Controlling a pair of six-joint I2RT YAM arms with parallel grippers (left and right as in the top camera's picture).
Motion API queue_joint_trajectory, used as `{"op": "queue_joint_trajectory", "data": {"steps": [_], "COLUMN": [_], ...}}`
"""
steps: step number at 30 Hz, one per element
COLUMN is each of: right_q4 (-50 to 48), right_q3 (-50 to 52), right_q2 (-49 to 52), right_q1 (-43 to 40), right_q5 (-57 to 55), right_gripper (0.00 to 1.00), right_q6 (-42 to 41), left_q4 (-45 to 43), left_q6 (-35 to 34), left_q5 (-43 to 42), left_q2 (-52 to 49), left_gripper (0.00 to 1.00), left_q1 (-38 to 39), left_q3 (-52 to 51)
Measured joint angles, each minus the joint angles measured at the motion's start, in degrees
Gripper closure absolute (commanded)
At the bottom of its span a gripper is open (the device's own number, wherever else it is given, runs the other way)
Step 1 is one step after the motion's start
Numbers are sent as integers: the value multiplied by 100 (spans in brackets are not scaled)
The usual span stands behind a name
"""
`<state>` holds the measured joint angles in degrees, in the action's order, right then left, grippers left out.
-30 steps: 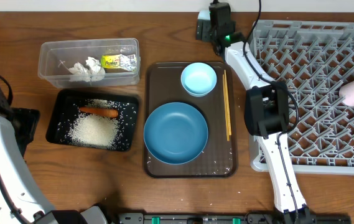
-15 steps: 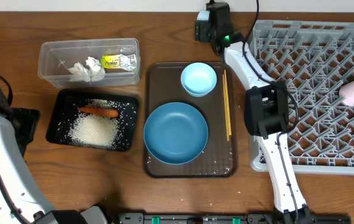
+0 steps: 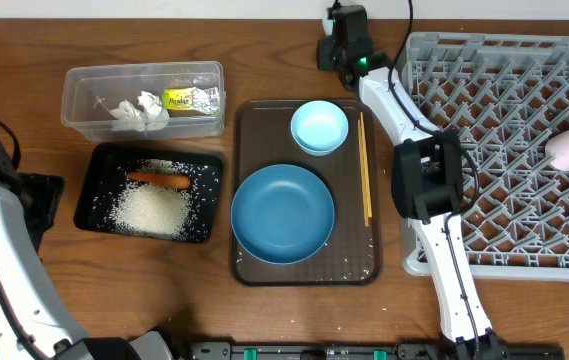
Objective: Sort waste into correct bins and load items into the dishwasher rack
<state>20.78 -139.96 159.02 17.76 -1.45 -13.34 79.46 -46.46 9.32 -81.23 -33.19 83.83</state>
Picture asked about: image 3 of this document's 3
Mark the dark blue plate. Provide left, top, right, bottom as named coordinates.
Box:
left=231, top=164, right=336, bottom=265

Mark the pile of white rice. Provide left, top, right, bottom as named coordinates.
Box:
left=91, top=158, right=220, bottom=241

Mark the wooden chopstick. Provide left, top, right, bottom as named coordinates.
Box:
left=357, top=114, right=370, bottom=227
left=360, top=112, right=373, bottom=220

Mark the yellow foil snack wrapper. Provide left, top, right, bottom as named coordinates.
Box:
left=161, top=87, right=220, bottom=115

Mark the black waste tray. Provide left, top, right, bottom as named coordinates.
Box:
left=74, top=143, right=223, bottom=243

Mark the white tissue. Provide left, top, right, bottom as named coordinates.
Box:
left=138, top=91, right=170, bottom=131
left=109, top=100, right=146, bottom=132

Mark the clear plastic bin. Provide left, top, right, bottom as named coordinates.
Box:
left=61, top=61, right=225, bottom=142

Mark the light blue bowl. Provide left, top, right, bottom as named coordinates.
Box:
left=290, top=100, right=349, bottom=156

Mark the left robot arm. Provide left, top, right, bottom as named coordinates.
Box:
left=0, top=141, right=178, bottom=360

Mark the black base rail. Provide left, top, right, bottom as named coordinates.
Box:
left=187, top=342, right=565, bottom=360

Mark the brown serving tray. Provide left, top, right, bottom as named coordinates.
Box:
left=231, top=99, right=382, bottom=286

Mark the grey dishwasher rack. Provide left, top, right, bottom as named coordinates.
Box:
left=400, top=32, right=569, bottom=282

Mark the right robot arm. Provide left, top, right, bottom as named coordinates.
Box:
left=316, top=2, right=508, bottom=359

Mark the orange carrot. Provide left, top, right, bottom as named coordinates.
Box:
left=127, top=172, right=191, bottom=190

